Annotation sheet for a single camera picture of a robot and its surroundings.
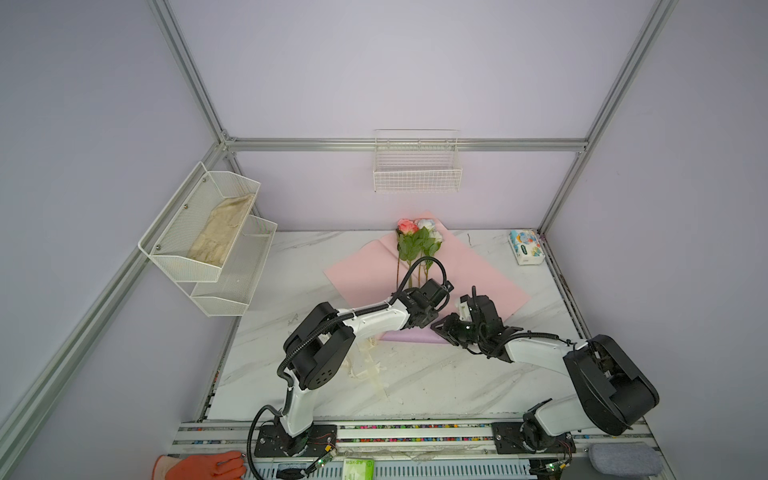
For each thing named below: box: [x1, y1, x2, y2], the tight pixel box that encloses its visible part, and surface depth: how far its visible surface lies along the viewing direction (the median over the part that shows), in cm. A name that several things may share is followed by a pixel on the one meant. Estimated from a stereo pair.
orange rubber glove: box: [152, 451, 247, 480], surface depth 71 cm
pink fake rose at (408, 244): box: [396, 219, 421, 289], surface depth 116 cm
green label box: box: [342, 459, 375, 480], surface depth 69 cm
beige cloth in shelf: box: [188, 194, 255, 267], surface depth 80 cm
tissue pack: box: [508, 230, 545, 266], surface depth 112 cm
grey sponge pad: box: [589, 442, 662, 478], surface depth 70 cm
